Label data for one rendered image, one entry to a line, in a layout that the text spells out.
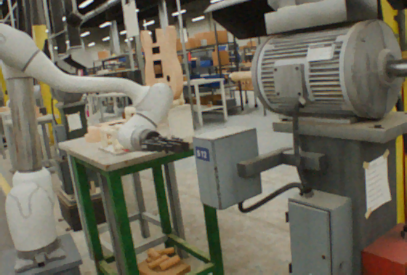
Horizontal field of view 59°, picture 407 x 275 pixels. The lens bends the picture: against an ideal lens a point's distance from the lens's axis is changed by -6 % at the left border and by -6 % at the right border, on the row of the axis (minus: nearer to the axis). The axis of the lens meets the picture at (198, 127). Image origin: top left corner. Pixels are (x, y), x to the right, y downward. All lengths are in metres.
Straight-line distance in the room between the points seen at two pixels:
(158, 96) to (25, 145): 0.56
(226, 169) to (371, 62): 0.46
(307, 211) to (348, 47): 0.42
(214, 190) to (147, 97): 0.55
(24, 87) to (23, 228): 0.53
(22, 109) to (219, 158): 0.85
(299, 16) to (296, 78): 0.18
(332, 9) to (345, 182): 0.45
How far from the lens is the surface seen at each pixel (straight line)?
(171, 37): 1.97
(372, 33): 1.00
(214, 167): 1.01
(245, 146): 1.06
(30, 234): 1.44
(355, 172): 1.02
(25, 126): 1.57
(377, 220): 1.13
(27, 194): 1.42
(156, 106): 1.45
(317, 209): 1.01
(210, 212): 2.06
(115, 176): 1.75
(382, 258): 1.07
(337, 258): 1.06
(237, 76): 1.38
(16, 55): 1.40
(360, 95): 0.96
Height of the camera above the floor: 1.32
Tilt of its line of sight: 10 degrees down
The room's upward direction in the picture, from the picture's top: 7 degrees counter-clockwise
